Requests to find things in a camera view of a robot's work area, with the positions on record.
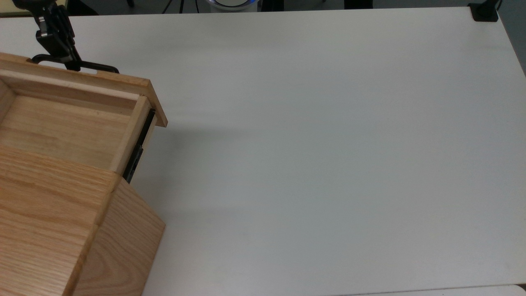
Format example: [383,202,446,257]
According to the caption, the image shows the wooden drawer cabinet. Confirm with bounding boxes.
[0,144,166,296]

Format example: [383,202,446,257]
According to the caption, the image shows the wooden drawer with handle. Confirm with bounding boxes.
[0,52,168,173]

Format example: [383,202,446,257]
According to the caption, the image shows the black table clamp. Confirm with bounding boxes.
[468,0,500,23]

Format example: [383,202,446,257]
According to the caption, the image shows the white adjoining table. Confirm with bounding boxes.
[341,284,526,296]

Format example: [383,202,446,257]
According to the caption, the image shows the black metal drawer slide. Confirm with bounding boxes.
[123,109,157,184]

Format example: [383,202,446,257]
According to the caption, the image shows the robot base with blue ring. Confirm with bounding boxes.
[205,0,260,13]

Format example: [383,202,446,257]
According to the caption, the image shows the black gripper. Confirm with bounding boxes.
[12,0,81,72]

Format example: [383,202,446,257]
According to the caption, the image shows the black tripod legs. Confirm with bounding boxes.
[161,0,186,14]

